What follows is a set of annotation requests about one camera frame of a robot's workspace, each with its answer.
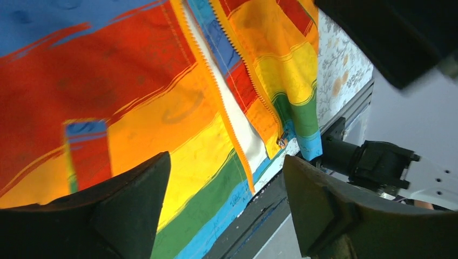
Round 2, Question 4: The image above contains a silver zipper slider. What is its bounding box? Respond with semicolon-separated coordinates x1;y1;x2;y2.
277;130;289;149

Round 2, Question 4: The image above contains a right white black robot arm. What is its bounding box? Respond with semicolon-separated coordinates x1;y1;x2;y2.
313;1;457;210

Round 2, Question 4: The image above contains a rainbow striped hooded jacket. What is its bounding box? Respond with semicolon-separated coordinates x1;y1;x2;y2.
1;1;322;258

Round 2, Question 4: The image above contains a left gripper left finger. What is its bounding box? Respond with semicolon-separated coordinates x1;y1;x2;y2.
1;152;171;258

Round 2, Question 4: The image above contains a floral patterned table mat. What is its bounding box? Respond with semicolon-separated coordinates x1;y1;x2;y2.
252;9;374;184

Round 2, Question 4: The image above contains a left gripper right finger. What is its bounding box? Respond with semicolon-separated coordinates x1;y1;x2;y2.
283;155;457;258

